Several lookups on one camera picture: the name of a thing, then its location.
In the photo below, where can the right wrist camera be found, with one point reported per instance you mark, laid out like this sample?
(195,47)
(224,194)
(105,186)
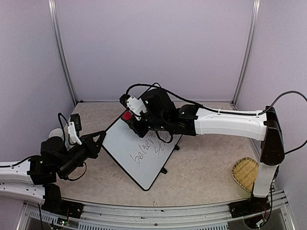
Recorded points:
(134,105)

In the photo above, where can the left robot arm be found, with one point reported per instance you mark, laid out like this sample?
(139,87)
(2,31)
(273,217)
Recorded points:
(33,179)

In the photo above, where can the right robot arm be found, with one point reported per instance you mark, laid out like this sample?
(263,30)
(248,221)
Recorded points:
(195,119)

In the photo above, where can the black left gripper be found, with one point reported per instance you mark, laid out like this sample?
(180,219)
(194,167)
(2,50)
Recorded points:
(94,149)

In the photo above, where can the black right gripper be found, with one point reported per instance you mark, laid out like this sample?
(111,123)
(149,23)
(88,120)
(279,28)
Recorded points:
(140,132)

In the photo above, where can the red black whiteboard eraser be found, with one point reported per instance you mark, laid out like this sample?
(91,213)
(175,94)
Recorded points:
(126,116)

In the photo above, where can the left aluminium corner post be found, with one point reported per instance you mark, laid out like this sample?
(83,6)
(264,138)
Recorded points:
(60,48)

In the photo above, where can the aluminium corner post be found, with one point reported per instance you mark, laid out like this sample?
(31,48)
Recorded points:
(248,51)
(60,48)

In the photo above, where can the white whiteboard black frame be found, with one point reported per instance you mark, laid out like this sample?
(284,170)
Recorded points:
(142,159)

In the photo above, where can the woven bamboo tray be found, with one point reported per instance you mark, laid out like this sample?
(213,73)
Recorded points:
(244,172)

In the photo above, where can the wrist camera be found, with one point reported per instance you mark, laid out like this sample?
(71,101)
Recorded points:
(74,127)
(134,105)

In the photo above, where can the light blue mug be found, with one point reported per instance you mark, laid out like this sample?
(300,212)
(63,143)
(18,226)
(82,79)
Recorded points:
(56,133)

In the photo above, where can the right aluminium corner post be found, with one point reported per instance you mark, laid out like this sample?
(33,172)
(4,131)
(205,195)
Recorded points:
(248,51)

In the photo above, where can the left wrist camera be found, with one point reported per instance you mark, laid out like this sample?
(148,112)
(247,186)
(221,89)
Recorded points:
(74,127)

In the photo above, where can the front aluminium rail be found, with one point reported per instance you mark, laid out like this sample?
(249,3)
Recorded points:
(113,217)

